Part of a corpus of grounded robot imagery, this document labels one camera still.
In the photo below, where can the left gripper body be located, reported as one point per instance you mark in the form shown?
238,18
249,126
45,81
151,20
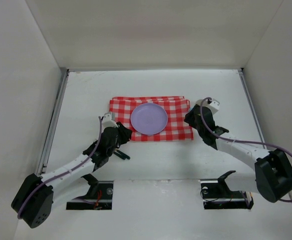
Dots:
122,132

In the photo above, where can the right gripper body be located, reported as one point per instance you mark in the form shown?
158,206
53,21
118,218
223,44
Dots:
193,119

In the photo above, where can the red checkered cloth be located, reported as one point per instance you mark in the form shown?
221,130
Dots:
176,108

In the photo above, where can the purple plate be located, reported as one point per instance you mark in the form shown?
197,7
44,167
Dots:
149,119

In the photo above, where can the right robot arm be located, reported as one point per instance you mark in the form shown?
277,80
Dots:
272,170

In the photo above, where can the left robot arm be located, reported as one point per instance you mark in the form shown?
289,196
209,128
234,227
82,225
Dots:
39,194

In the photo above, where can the gold knife green handle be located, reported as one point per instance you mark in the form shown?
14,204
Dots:
121,155

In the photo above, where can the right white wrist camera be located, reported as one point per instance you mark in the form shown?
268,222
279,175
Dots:
213,105

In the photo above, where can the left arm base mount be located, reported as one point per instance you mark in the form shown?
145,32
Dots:
98,197

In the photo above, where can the right aluminium rail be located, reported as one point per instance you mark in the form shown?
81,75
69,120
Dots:
248,96

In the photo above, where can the aluminium rail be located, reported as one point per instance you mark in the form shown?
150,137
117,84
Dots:
248,96
45,153

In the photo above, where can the left aluminium rail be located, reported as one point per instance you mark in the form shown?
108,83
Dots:
45,153

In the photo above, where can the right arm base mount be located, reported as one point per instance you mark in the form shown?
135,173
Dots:
216,195

